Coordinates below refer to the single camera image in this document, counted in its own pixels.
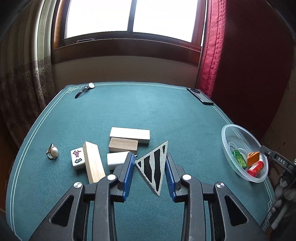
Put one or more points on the brown wooden block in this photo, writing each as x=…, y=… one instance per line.
x=122, y=145

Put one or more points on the white usb wall charger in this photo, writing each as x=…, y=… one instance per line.
x=115, y=159

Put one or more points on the red curtain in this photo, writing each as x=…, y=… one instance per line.
x=246, y=61

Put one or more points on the clear plastic bowl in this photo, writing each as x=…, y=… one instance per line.
x=237, y=139

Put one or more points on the light wooden long block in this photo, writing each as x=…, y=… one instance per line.
x=93, y=162

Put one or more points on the red cylindrical can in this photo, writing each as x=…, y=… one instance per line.
x=256, y=168

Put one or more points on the wooden framed window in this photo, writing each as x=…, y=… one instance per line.
x=171, y=30

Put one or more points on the beige patterned curtain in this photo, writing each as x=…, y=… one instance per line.
x=27, y=84

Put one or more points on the green tin keychain box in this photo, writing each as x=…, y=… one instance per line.
x=239, y=158

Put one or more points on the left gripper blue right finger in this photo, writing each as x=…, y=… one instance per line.
x=188, y=190

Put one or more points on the white mahjong tile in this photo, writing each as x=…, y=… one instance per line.
x=78, y=159

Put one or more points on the zebra striped triangular block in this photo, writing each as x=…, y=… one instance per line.
x=152, y=167

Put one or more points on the black smartphone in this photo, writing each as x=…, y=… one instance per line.
x=200, y=96

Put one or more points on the orange triangular wedge block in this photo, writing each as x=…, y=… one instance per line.
x=252, y=158

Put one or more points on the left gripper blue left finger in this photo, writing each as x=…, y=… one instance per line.
x=110, y=189

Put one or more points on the white painted wooden block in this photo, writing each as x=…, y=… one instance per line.
x=142, y=136

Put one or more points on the gloved right hand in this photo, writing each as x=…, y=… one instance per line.
x=285, y=191

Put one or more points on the wristwatch with black strap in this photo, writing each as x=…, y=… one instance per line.
x=85, y=89

